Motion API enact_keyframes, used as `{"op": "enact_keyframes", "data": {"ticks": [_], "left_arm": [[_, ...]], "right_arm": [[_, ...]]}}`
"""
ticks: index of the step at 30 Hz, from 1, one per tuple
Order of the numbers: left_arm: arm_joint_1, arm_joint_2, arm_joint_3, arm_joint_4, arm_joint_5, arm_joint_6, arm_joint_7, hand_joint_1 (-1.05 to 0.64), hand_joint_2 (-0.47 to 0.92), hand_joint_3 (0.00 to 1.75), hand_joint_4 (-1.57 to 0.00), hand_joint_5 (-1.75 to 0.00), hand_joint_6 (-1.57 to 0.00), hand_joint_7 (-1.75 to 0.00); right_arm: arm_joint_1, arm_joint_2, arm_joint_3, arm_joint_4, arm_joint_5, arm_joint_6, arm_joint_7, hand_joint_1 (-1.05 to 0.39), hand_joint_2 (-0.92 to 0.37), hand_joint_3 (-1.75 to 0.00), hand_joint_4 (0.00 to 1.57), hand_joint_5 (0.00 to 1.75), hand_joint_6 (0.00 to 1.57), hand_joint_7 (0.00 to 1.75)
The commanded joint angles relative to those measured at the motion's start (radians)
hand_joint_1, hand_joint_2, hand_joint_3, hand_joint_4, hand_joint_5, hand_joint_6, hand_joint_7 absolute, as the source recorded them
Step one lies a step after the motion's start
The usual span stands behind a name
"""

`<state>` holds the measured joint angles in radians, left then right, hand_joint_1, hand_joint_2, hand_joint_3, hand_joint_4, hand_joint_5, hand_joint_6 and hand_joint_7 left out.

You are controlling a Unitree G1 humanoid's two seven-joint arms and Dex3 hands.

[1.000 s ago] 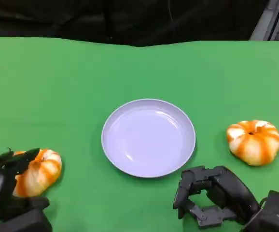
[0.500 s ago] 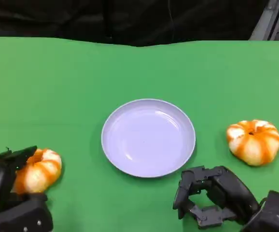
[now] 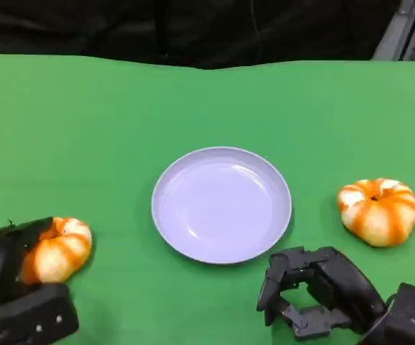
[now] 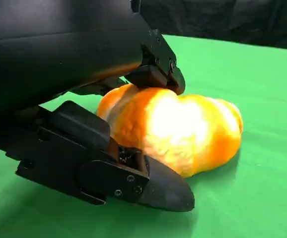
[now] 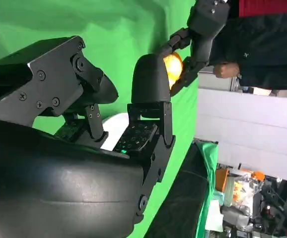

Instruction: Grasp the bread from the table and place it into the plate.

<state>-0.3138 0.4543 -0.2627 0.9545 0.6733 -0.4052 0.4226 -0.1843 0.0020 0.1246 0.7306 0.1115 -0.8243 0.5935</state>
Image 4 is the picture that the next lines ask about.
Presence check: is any orange and white bread roll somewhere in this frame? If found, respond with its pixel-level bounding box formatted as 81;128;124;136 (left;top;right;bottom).
96;83;244;179

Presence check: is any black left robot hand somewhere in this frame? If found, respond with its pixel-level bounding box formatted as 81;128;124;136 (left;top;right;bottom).
0;0;196;213

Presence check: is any green table cloth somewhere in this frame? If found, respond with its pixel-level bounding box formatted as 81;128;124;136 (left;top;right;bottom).
0;34;287;238

